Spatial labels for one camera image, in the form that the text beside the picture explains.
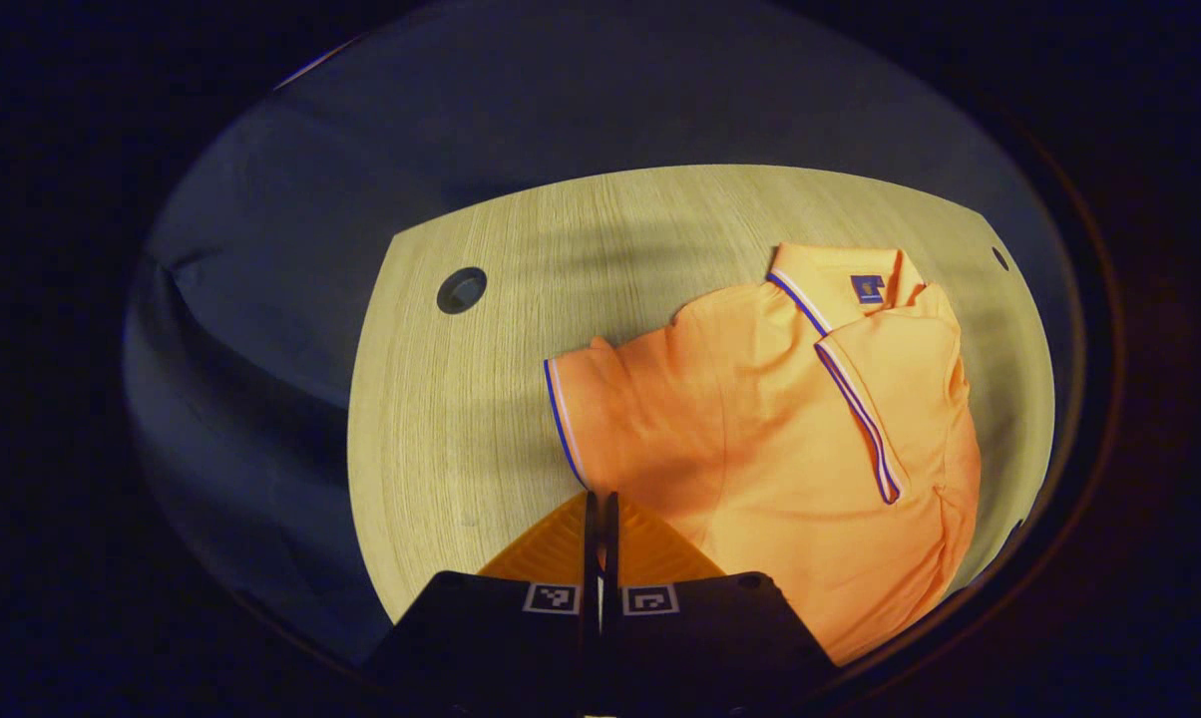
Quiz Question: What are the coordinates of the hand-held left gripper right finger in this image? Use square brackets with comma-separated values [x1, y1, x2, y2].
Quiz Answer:
[600, 492, 841, 718]

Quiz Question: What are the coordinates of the orange T-shirt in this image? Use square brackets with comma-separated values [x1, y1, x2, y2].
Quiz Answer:
[544, 242, 983, 666]

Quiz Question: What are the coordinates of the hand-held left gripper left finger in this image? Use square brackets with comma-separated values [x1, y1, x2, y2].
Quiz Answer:
[361, 491, 599, 718]

